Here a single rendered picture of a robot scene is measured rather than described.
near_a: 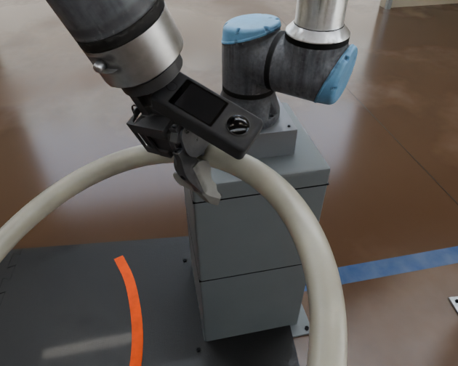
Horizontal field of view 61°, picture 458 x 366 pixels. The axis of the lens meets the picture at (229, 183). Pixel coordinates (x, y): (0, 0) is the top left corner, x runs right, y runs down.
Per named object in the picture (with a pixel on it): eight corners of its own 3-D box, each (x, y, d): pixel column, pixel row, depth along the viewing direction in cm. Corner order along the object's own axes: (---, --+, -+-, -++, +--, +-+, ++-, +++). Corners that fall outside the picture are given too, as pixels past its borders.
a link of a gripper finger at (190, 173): (206, 174, 51) (187, 118, 45) (217, 177, 50) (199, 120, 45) (185, 197, 48) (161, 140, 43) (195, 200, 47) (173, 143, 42)
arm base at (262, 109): (214, 98, 122) (214, 68, 116) (274, 96, 123) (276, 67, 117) (217, 131, 108) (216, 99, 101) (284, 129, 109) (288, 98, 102)
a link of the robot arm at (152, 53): (182, -7, 36) (119, 60, 32) (203, 38, 39) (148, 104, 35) (119, -3, 41) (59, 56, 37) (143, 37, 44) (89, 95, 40)
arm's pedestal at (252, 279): (179, 259, 191) (160, 107, 136) (277, 243, 199) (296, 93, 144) (194, 358, 154) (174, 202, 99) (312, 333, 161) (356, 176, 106)
